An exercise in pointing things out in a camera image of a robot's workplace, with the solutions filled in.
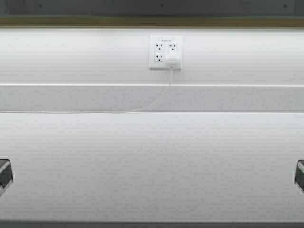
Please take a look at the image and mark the upper cabinet underside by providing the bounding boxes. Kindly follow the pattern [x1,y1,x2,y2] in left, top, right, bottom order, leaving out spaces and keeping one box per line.
[0,0,304,28]

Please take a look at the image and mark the white power adapter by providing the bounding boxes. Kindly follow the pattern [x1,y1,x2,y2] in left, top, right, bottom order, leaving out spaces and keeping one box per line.
[165,55,182,70]

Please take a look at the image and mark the white charging cable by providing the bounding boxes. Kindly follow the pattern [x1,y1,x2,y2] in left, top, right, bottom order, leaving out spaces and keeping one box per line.
[0,67,173,114]

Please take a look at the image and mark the white wall outlet plate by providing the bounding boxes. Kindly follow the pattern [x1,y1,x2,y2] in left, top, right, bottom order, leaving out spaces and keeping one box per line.
[148,35,183,70]

